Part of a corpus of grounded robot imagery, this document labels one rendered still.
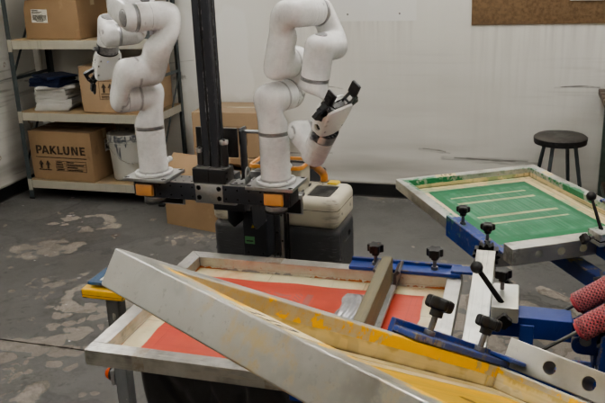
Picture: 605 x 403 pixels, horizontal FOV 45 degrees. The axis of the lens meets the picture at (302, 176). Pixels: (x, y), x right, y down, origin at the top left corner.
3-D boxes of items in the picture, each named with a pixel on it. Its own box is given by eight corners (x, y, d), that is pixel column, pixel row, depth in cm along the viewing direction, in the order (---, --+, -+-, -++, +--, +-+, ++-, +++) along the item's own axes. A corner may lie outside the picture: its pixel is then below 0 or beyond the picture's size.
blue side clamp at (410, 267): (348, 286, 201) (348, 263, 199) (352, 278, 206) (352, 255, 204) (459, 296, 193) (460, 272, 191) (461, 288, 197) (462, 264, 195)
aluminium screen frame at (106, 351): (85, 364, 164) (84, 349, 163) (194, 262, 218) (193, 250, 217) (438, 413, 142) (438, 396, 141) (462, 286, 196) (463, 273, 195)
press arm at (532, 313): (489, 335, 163) (490, 314, 161) (490, 322, 168) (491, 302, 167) (571, 343, 158) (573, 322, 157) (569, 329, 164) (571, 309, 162)
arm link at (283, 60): (262, -12, 206) (303, -14, 220) (243, 111, 222) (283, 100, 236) (300, 4, 199) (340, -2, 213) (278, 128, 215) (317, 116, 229)
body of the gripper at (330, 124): (303, 128, 205) (315, 100, 197) (329, 117, 211) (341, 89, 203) (320, 146, 203) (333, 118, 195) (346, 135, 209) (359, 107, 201)
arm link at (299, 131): (311, 130, 224) (282, 132, 220) (321, 107, 216) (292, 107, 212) (327, 168, 216) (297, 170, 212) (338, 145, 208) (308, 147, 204)
